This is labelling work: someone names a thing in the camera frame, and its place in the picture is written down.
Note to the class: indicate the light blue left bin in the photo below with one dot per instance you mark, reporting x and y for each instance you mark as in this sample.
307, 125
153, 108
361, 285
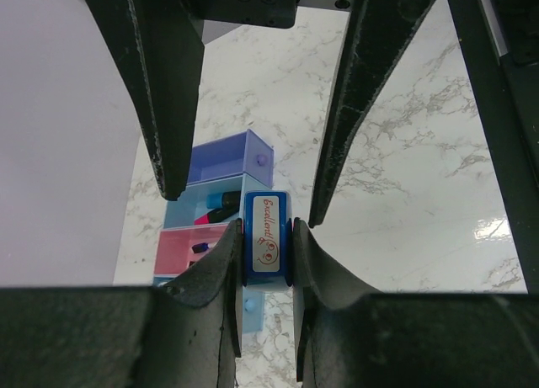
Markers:
252, 308

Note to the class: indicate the pink bin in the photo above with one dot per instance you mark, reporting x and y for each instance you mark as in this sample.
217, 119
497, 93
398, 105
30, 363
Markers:
174, 254

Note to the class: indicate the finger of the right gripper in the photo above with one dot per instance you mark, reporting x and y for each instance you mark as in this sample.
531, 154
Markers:
378, 32
157, 48

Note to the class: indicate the pink black highlighter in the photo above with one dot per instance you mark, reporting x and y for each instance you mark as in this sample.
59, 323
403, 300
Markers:
216, 216

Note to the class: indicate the white blue pen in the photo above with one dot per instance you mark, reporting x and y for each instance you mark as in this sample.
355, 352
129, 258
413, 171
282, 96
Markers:
203, 248

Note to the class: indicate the purple blue bin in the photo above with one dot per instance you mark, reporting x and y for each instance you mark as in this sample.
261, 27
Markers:
245, 152

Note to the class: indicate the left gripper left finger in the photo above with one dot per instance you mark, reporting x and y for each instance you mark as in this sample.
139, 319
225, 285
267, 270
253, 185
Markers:
186, 333

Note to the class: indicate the light blue middle bin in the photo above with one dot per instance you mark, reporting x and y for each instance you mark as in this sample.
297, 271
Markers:
192, 202

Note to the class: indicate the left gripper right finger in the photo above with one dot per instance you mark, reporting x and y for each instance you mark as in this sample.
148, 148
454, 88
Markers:
348, 334

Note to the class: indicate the light blue bin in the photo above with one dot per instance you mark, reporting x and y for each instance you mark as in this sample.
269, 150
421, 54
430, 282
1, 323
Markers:
192, 202
252, 308

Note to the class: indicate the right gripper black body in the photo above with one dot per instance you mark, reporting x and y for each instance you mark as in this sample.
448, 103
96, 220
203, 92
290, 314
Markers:
279, 14

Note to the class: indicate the blue white eraser block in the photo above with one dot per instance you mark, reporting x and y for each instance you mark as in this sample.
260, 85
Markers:
267, 234

